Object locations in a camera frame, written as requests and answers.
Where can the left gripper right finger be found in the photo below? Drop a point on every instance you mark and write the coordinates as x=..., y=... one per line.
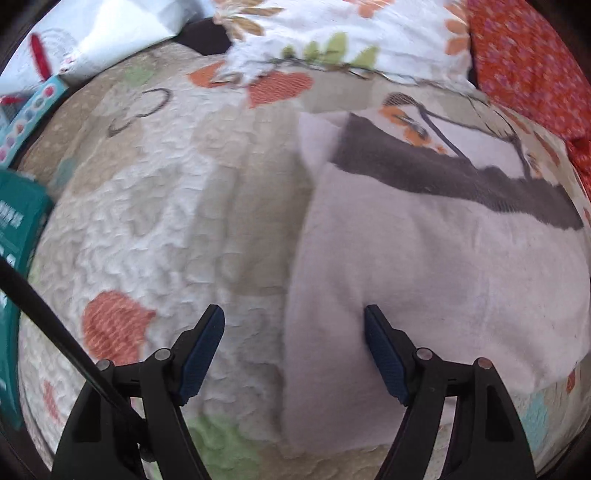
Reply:
x=487, y=440

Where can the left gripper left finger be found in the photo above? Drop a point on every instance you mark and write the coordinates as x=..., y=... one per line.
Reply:
x=129, y=415

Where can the pale pink floral sweater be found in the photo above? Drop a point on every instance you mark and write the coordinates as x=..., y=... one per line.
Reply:
x=470, y=233

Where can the green cardboard box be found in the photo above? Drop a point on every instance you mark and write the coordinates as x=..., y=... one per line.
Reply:
x=25, y=207

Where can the heart patterned quilt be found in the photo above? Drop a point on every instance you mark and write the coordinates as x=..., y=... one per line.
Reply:
x=173, y=193

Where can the red floral bedsheet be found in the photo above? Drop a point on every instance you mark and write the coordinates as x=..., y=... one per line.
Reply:
x=579, y=152

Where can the teal dotted box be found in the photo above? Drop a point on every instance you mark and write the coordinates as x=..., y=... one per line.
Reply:
x=35, y=108

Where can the red floral pillow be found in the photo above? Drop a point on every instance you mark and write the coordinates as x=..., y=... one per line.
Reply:
x=521, y=63

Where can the white paper bag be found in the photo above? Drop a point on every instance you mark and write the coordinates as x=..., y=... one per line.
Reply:
x=80, y=39

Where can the white floral pillow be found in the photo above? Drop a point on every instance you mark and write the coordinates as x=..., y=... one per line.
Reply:
x=406, y=41

